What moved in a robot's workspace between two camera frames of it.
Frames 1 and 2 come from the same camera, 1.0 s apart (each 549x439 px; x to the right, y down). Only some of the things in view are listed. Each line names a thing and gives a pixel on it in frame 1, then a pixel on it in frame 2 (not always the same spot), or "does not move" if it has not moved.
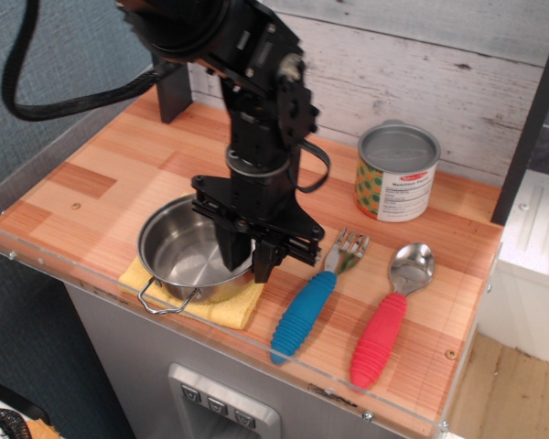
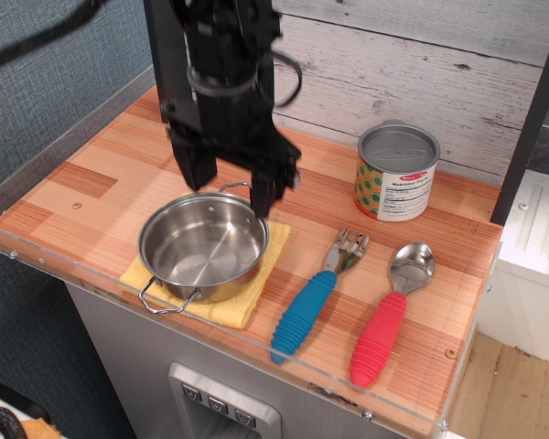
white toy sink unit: (524, 302) does not move
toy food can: (394, 171) does not move
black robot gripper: (267, 208) → (235, 112)
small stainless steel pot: (178, 243) does not move
